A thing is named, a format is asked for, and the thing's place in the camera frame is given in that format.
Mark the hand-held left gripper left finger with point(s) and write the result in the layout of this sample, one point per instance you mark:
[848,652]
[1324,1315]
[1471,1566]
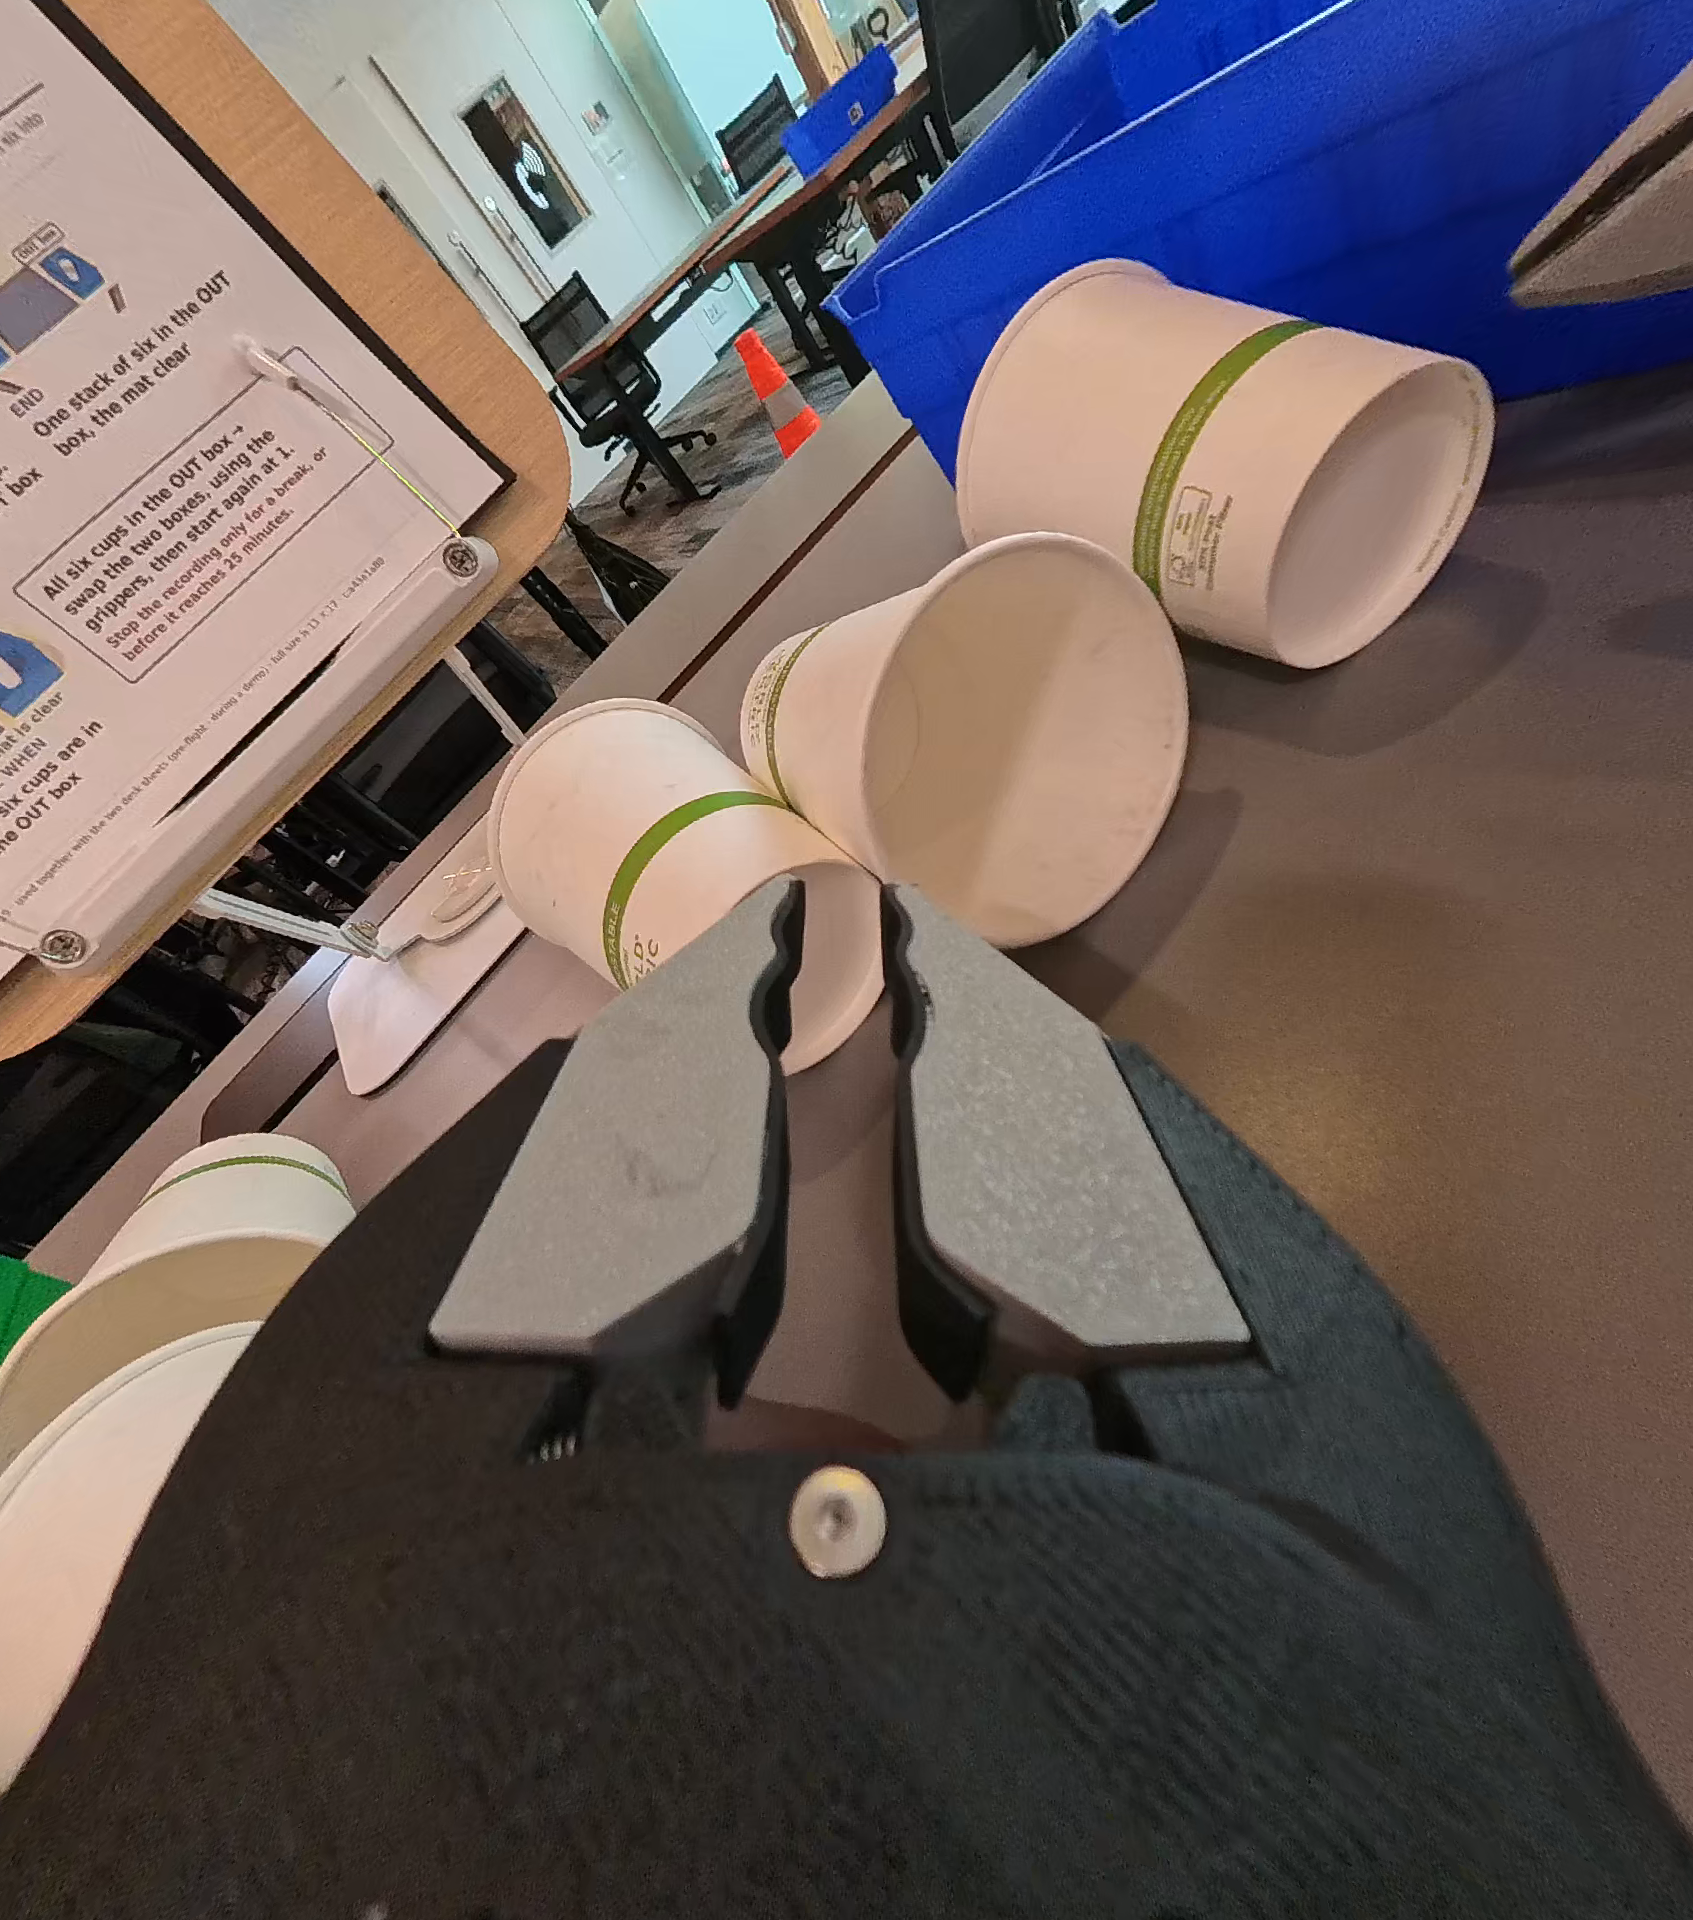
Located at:
[606,1200]

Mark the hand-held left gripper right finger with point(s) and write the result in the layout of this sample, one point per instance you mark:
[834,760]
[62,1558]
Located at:
[1057,1200]

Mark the green-banded paper cup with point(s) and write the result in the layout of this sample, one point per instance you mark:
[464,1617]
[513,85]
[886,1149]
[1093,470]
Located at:
[1026,749]
[1087,389]
[185,1275]
[591,841]
[38,1576]

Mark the blue plastic bin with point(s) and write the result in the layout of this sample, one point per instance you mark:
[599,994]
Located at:
[1237,181]

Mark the white tablet stand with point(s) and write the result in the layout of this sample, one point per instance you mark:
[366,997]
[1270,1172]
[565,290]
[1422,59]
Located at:
[411,1019]

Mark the orange traffic cone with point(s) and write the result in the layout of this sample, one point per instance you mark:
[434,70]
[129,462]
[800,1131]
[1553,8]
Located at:
[778,399]

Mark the small blue storage bin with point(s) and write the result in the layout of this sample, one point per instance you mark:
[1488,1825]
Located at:
[839,111]

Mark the black office chair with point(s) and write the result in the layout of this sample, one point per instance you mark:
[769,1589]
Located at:
[755,128]
[591,359]

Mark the printed instruction sheet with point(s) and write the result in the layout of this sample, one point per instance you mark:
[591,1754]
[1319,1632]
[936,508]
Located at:
[112,451]

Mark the wooden office table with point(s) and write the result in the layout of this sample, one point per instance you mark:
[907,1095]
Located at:
[698,271]

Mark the instruction sheet on stand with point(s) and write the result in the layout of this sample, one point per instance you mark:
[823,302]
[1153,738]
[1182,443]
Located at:
[291,165]

